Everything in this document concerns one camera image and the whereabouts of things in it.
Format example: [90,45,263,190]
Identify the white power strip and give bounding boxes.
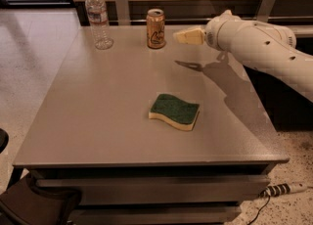
[258,182,308,198]

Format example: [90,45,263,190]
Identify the dark chair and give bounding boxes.
[0,173,81,225]

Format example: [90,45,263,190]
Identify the grey lower drawer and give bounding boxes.
[70,206,241,225]

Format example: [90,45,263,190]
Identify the clear plastic water bottle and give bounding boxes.
[85,0,113,50]

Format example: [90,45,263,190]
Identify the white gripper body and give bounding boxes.
[204,10,242,51]

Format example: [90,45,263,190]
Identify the black power cable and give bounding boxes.
[246,195,272,225]

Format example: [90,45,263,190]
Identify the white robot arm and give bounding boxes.
[173,10,313,102]

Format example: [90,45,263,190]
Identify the grey metal bracket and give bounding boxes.
[114,0,131,25]
[255,0,276,23]

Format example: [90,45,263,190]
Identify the orange soda can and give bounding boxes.
[146,9,165,49]

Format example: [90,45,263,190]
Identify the green and yellow sponge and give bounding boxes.
[149,94,200,131]

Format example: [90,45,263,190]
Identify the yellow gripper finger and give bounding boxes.
[173,27,204,45]

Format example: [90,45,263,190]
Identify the grey upper drawer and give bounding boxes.
[37,175,269,205]

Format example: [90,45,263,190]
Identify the horizontal metal rail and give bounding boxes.
[109,16,313,25]

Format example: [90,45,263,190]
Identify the grey drawer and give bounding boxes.
[37,175,269,205]
[70,206,241,225]

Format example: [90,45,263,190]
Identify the grey metal bracket right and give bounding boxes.
[255,0,276,23]

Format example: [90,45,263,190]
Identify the grey metal bracket left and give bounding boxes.
[114,0,131,25]

